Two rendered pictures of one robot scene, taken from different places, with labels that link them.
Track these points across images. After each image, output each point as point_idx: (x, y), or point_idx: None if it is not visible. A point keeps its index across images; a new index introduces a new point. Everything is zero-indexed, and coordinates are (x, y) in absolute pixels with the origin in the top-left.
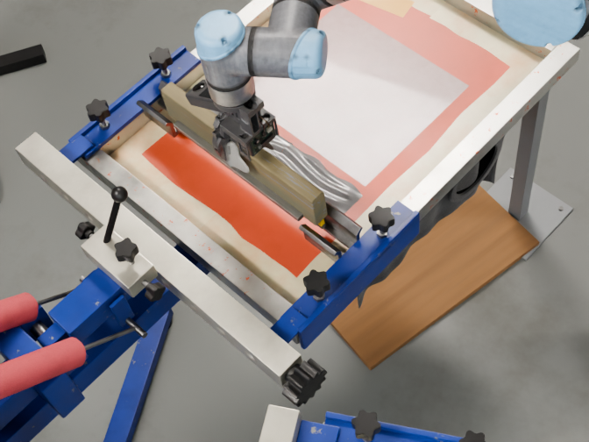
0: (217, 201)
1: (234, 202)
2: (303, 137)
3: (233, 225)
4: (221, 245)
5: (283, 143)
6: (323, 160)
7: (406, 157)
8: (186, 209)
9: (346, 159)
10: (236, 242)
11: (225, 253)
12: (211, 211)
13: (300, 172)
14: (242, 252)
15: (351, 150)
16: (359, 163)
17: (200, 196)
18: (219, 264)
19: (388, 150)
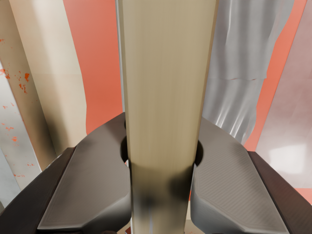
0: (96, 58)
1: (116, 82)
2: (286, 84)
3: (88, 109)
4: (55, 117)
5: (259, 68)
6: (255, 133)
7: (301, 194)
8: (40, 22)
9: (271, 152)
10: (74, 129)
11: (34, 159)
12: (75, 65)
13: (220, 125)
14: (73, 143)
15: (288, 149)
16: (271, 166)
17: (77, 24)
18: (16, 164)
19: (305, 178)
